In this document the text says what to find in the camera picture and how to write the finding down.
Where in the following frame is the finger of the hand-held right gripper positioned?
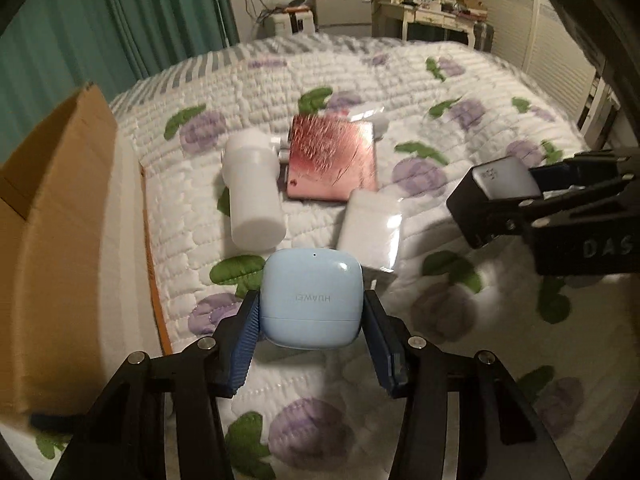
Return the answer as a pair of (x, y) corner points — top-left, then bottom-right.
(529, 149), (640, 196)
(446, 169), (556, 250)

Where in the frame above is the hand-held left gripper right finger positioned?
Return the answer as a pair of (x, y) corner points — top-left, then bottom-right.
(362, 290), (572, 480)

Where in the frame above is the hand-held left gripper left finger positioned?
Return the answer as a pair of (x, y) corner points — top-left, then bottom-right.
(50, 291), (263, 480)

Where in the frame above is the small white-grey case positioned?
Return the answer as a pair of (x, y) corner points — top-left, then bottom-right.
(472, 156), (544, 201)

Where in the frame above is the light blue earbud case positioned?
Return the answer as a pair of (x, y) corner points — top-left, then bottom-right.
(258, 248), (364, 347)

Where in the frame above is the cardboard box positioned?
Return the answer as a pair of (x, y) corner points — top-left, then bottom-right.
(0, 83), (173, 416)

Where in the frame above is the white box in plastic wrap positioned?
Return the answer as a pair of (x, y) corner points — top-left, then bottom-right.
(336, 189), (404, 273)

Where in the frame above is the white louvered closet door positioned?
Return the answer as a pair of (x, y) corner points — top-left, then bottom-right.
(492, 0), (603, 128)

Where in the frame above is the white plastic wrapped item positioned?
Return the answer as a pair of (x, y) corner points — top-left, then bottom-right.
(348, 106), (390, 142)

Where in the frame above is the black panel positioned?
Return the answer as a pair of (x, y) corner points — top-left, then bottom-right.
(544, 0), (640, 153)

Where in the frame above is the white plastic bottle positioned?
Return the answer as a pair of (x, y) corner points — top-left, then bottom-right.
(221, 128), (286, 254)

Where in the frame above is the grey suitcase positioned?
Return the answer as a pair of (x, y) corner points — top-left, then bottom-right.
(471, 22), (497, 54)

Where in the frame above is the white floral quilted blanket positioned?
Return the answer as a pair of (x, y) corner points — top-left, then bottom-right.
(10, 35), (631, 480)

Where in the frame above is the white charger plug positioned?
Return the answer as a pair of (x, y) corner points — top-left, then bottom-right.
(270, 134), (294, 165)

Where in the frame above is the white dressing table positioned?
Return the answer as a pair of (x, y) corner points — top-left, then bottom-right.
(374, 0), (490, 51)

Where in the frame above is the white mini fridge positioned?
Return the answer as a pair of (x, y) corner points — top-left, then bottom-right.
(304, 0), (374, 37)

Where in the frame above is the small white appliance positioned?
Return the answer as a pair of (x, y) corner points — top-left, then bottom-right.
(264, 12), (317, 39)

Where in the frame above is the green curtain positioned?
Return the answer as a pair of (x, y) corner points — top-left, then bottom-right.
(0, 0), (240, 161)

